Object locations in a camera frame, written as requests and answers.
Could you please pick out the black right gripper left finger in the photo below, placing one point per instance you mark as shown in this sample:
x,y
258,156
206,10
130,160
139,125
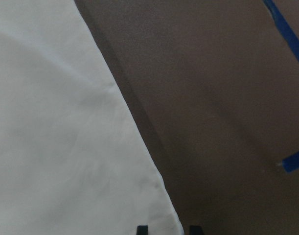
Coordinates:
x,y
142,230

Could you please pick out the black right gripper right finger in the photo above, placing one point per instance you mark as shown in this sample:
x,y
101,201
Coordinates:
x,y
195,230

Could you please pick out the cream long-sleeve cat shirt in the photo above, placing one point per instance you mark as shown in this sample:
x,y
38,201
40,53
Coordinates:
x,y
72,161

